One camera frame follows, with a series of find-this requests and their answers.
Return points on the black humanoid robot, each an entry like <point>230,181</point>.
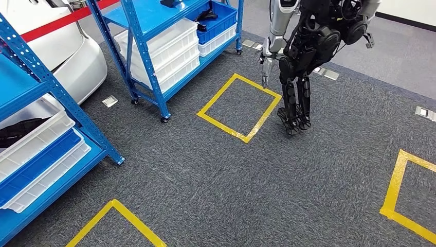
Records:
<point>313,44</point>

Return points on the blue metal shelf rack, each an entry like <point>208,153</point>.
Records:
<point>51,83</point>
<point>141,51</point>

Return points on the small floor outlet cover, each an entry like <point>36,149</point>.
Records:
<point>110,101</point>

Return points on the white car body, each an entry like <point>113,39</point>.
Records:
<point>78,68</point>

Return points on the dark blue part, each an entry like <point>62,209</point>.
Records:
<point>172,3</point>

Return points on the yellow floor tape square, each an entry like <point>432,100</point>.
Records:
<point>221,128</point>
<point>394,184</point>
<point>92,224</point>

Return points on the metal floor outlet cover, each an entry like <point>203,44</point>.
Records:
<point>425,113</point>
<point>327,74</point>
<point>252,44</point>

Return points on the red barrier belt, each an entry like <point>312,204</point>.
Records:
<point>51,25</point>

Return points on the black plastic part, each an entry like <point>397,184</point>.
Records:
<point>206,16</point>
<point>17,133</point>

